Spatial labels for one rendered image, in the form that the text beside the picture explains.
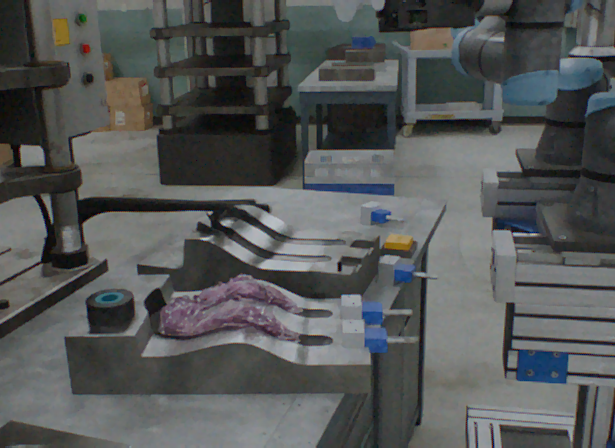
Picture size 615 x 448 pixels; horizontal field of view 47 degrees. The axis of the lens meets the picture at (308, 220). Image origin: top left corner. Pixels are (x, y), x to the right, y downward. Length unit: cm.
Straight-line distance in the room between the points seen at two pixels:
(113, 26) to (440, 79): 369
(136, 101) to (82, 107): 601
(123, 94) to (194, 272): 662
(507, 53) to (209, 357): 65
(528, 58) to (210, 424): 71
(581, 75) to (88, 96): 129
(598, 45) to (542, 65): 88
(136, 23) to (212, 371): 736
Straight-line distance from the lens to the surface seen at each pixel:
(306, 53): 795
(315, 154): 505
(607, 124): 124
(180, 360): 120
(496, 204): 175
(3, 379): 137
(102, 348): 122
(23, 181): 176
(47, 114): 178
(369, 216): 200
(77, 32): 206
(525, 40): 99
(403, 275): 158
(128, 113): 813
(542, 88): 100
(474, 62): 109
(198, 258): 155
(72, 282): 181
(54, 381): 133
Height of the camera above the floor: 143
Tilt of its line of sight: 18 degrees down
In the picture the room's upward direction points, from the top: 1 degrees counter-clockwise
